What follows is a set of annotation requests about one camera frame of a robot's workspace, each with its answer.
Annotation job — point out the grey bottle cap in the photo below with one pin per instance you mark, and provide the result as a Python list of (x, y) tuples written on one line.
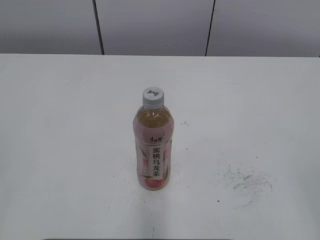
[(153, 97)]

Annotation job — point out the peach oolong tea bottle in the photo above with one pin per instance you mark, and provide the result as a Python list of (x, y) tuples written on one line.
[(153, 129)]

